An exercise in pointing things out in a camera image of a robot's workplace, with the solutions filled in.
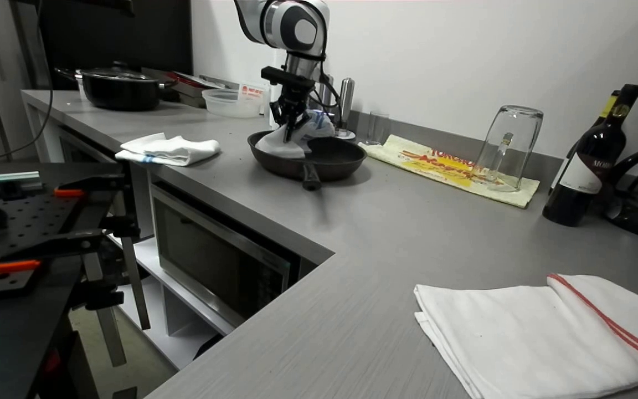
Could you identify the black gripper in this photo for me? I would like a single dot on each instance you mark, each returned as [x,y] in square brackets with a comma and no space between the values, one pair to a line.
[294,85]

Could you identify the white paper towel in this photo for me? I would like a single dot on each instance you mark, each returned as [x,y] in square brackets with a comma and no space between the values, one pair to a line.
[288,143]

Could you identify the black frying pan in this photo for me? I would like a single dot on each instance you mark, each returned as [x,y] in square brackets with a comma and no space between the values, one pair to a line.
[333,159]

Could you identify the folded white blue towel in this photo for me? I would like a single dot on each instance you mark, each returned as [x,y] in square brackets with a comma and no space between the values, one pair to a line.
[164,152]

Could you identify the white towel with red stripe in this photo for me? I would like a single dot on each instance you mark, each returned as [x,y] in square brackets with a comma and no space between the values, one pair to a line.
[548,336]

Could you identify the white container with red label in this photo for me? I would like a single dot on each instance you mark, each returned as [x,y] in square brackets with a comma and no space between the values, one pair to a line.
[240,100]

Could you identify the round silver condiment tray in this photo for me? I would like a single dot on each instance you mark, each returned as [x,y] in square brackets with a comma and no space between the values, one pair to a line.
[346,135]

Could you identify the silver pepper shaker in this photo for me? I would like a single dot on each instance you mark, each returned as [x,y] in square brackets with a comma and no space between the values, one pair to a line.
[346,100]

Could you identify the yellow printed placemat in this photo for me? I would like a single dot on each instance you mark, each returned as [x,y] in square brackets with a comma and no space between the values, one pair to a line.
[436,168]

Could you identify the built-in silver microwave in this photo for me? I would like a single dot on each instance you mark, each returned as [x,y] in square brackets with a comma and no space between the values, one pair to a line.
[210,255]

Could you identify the black cooking pot with lid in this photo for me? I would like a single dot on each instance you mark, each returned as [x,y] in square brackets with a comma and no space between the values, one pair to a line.
[121,89]

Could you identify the clear drinking glass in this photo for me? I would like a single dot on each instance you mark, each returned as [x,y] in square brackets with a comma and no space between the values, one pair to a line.
[511,148]

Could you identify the black perforated work table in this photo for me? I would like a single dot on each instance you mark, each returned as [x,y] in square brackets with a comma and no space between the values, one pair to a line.
[34,230]

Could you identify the dark wine bottle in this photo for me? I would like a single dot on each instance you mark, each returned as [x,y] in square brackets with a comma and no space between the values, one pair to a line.
[585,168]

